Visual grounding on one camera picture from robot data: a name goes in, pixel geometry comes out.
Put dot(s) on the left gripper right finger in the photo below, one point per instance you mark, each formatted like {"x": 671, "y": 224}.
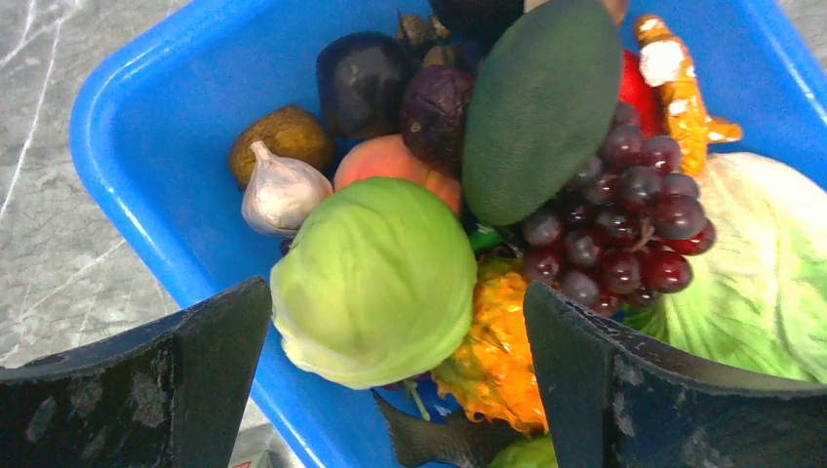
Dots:
{"x": 614, "y": 397}

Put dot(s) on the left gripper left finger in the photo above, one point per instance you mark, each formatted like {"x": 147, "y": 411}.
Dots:
{"x": 170, "y": 393}

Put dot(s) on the pale green toy cabbage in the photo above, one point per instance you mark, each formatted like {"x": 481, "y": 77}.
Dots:
{"x": 377, "y": 285}

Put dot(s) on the green toy cabbage front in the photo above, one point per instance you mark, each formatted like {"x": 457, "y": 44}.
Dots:
{"x": 538, "y": 452}

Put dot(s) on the small white carton box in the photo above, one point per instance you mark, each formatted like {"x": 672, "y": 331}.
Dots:
{"x": 261, "y": 459}

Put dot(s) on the orange textured toy fruit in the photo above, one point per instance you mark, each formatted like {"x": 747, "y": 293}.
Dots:
{"x": 491, "y": 372}

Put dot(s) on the dark toy grapes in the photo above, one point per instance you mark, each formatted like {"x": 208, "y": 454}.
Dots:
{"x": 622, "y": 230}

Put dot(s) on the green toy lettuce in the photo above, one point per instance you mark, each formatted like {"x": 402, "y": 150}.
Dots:
{"x": 757, "y": 299}

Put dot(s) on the white toy garlic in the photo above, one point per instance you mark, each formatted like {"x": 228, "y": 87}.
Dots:
{"x": 281, "y": 193}

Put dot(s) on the blue plastic bin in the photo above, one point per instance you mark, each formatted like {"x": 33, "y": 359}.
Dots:
{"x": 152, "y": 127}

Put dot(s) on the brown toy potato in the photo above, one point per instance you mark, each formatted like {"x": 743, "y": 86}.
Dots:
{"x": 290, "y": 131}

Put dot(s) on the red toy pepper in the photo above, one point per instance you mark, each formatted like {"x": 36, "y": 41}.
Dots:
{"x": 635, "y": 91}

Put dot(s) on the dark green toy avocado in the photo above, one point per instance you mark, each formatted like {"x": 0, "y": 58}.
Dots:
{"x": 542, "y": 104}

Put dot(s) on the pink toy peach in bin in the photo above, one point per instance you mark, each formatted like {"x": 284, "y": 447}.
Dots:
{"x": 388, "y": 156}

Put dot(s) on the purple wrinkled toy fruit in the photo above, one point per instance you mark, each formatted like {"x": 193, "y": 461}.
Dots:
{"x": 434, "y": 114}

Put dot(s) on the dark purple round fruit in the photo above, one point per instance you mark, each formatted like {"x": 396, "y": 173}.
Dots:
{"x": 480, "y": 20}

